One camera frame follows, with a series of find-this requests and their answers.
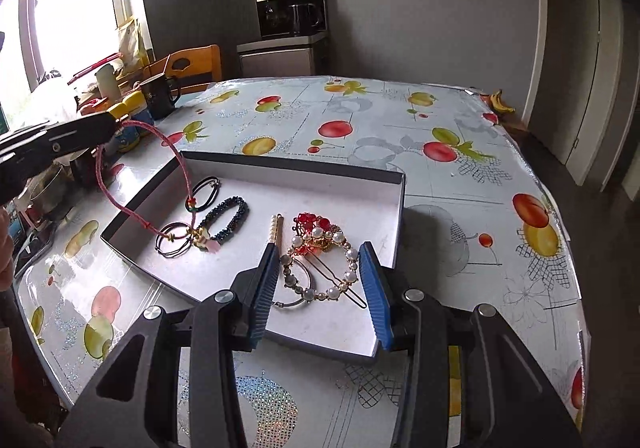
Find black mug with handle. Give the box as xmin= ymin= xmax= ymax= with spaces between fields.
xmin=138 ymin=75 xmax=182 ymax=121

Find thin black hair tie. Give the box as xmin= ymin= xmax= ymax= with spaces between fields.
xmin=191 ymin=177 xmax=222 ymax=212

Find dark blue beaded bracelet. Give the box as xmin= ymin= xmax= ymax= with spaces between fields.
xmin=196 ymin=196 xmax=250 ymax=245

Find white door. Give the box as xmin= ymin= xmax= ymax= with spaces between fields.
xmin=530 ymin=0 xmax=626 ymax=174

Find pink cord necklace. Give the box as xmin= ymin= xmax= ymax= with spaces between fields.
xmin=94 ymin=120 xmax=222 ymax=255

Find wooden chair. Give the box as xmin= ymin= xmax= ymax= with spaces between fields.
xmin=144 ymin=44 xmax=222 ymax=97

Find pearl hair pin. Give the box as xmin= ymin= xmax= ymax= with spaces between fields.
xmin=267 ymin=213 xmax=285 ymax=250

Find white cup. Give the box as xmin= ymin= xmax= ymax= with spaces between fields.
xmin=94 ymin=63 xmax=119 ymax=100

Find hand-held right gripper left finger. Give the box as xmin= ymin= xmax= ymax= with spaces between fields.
xmin=57 ymin=243 xmax=280 ymax=448

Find fruit print plastic tablecloth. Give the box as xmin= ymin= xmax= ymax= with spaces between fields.
xmin=14 ymin=75 xmax=587 ymax=435

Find white plastic bag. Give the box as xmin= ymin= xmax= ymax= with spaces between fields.
xmin=27 ymin=77 xmax=82 ymax=125

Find black hair tie gold bead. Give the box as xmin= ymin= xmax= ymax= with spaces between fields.
xmin=155 ymin=221 xmax=197 ymax=255

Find window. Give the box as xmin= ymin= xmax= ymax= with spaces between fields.
xmin=0 ymin=0 xmax=142 ymax=129

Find black cardboard box tray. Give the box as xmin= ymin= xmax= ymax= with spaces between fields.
xmin=100 ymin=150 xmax=407 ymax=365

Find yellow paper bag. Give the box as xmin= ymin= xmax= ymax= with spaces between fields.
xmin=117 ymin=16 xmax=149 ymax=75

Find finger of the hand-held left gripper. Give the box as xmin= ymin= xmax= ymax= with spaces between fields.
xmin=0 ymin=138 xmax=103 ymax=181
xmin=0 ymin=109 xmax=128 ymax=155

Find bananas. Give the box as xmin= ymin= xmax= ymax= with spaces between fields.
xmin=479 ymin=88 xmax=517 ymax=116

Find red bead gold chain necklace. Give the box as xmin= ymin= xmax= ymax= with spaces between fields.
xmin=291 ymin=211 xmax=347 ymax=255

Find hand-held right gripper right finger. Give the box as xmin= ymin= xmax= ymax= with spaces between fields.
xmin=359 ymin=241 xmax=583 ymax=448

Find black tea bar machine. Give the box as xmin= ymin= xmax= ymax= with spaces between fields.
xmin=236 ymin=0 xmax=332 ymax=79

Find dark round cup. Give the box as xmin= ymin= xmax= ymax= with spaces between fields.
xmin=69 ymin=148 xmax=103 ymax=186

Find pearl ring hair clip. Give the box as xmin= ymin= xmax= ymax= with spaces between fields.
xmin=271 ymin=225 xmax=369 ymax=312

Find yellow capped blue bottle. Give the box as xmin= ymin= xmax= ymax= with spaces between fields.
xmin=109 ymin=93 xmax=154 ymax=152

